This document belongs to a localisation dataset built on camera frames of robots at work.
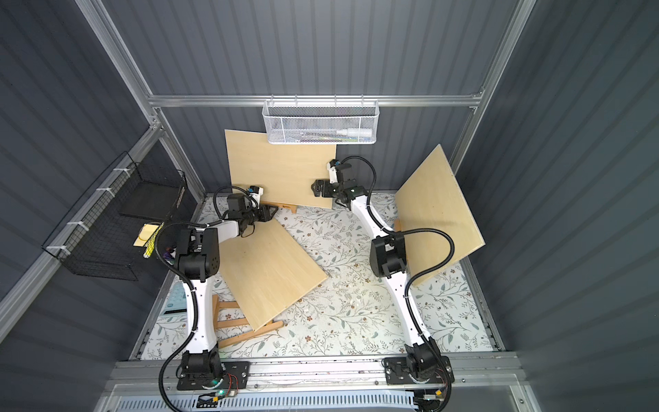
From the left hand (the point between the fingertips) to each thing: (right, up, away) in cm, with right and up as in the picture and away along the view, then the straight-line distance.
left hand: (277, 206), depth 109 cm
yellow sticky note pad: (-31, -9, -33) cm, 47 cm away
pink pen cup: (-31, -18, -24) cm, 43 cm away
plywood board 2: (0, -24, -17) cm, 30 cm away
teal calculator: (-29, -35, -24) cm, 52 cm away
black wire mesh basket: (-40, -11, -40) cm, 57 cm away
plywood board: (+5, +13, -7) cm, 16 cm away
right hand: (+20, +9, -5) cm, 22 cm away
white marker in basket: (+32, +26, -16) cm, 45 cm away
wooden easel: (-7, -40, -26) cm, 48 cm away
